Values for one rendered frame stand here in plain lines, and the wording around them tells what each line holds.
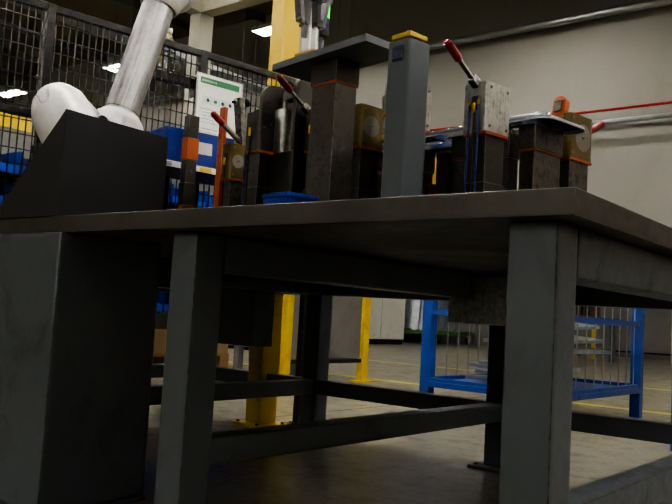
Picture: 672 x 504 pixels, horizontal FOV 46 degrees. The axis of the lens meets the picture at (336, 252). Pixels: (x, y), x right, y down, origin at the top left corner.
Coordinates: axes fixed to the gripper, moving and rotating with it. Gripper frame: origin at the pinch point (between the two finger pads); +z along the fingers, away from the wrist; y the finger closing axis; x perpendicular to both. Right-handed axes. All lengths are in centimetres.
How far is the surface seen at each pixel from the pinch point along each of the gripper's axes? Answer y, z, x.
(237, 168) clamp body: 18, 27, 54
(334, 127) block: -3.8, 27.0, -16.1
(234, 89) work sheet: 54, -19, 110
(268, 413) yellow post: 86, 118, 113
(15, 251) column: -59, 62, 38
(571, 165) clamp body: 47, 31, -53
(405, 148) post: -5, 35, -41
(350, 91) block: 0.8, 16.7, -16.3
